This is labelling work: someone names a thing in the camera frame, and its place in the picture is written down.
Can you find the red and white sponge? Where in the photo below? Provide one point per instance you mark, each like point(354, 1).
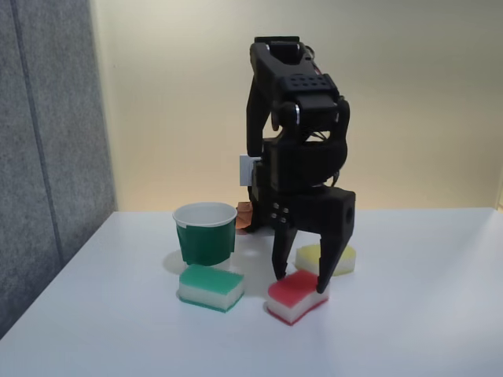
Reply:
point(294, 298)

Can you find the yellow and white sponge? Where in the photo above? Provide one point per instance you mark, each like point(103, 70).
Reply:
point(346, 259)

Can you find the orange table clamp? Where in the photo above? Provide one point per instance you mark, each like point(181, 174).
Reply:
point(243, 218)

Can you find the white paper cup green band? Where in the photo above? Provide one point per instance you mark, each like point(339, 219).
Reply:
point(204, 239)

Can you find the green and white sponge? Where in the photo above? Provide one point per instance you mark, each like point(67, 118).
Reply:
point(210, 286)

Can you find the grey fabric partition panel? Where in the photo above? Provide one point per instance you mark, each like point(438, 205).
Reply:
point(47, 157)

